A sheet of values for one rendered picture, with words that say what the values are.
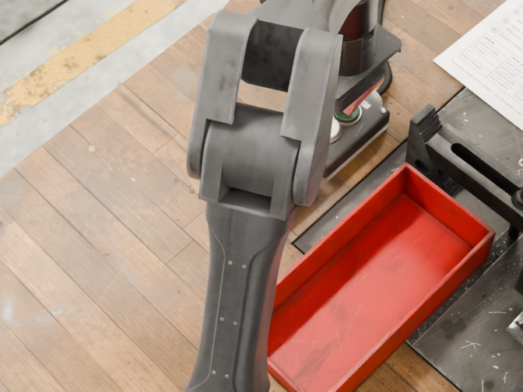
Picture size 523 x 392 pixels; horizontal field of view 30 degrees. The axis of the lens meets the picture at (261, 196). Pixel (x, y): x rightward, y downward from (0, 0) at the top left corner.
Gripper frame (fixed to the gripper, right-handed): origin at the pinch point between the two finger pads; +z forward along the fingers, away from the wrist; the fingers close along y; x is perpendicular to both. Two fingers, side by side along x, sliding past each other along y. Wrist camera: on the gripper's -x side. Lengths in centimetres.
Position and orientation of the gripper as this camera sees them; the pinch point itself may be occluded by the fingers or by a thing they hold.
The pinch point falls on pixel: (345, 106)
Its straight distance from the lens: 107.9
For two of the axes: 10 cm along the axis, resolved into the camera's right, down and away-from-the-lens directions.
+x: 6.9, 6.0, -4.1
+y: -7.2, 6.2, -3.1
